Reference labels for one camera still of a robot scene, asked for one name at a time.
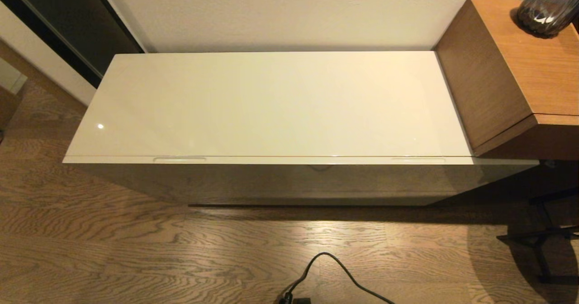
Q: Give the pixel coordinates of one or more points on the black sliding door panel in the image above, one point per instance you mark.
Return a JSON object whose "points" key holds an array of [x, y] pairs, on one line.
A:
{"points": [[68, 19]]}

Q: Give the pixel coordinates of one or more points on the white door frame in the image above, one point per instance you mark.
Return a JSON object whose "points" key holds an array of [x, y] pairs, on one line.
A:
{"points": [[49, 64]]}

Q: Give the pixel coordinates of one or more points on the brown wooden side cabinet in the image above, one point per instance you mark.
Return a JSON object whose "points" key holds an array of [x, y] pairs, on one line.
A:
{"points": [[533, 68]]}

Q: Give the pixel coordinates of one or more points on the dark ribbed glass vase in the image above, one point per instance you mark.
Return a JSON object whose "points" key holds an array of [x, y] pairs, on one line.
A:
{"points": [[549, 10]]}

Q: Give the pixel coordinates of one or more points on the white glossy low cabinet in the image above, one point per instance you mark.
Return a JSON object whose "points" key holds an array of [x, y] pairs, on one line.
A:
{"points": [[249, 105]]}

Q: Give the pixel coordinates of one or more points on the black metal stand legs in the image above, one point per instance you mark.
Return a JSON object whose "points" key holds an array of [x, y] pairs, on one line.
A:
{"points": [[540, 245]]}

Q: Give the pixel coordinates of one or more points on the black power adapter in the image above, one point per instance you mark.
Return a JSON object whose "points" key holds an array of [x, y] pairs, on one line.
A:
{"points": [[301, 301]]}

